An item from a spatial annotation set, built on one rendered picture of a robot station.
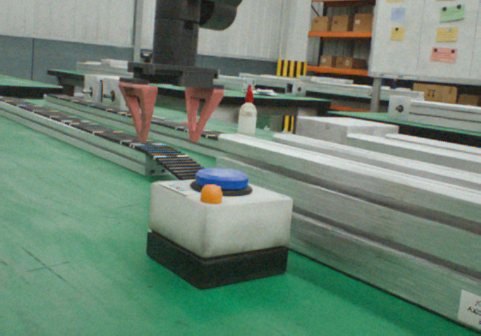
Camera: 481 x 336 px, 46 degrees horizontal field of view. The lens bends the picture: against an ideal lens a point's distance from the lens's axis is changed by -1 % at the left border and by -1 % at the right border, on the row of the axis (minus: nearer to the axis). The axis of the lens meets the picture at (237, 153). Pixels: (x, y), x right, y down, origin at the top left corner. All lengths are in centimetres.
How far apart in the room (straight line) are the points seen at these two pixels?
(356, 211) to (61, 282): 22
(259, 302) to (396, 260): 10
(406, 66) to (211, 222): 358
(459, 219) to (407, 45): 356
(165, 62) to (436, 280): 44
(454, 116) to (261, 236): 184
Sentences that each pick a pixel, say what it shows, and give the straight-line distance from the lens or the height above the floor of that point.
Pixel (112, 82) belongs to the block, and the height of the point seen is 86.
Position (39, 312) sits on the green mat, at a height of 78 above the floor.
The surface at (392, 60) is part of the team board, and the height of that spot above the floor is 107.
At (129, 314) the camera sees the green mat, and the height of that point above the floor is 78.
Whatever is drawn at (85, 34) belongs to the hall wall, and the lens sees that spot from 1243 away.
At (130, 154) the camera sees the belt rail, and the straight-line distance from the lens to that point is 81.
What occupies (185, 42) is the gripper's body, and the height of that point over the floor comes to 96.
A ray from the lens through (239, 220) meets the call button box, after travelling 40.
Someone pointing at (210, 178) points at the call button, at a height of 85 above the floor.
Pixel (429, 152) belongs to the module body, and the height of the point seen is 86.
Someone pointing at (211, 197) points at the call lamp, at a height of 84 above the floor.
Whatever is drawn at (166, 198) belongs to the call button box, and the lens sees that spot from 43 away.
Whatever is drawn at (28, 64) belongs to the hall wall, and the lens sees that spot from 1200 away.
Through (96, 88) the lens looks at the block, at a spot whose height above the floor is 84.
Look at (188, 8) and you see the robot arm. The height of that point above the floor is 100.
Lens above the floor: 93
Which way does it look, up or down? 8 degrees down
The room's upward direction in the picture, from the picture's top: 5 degrees clockwise
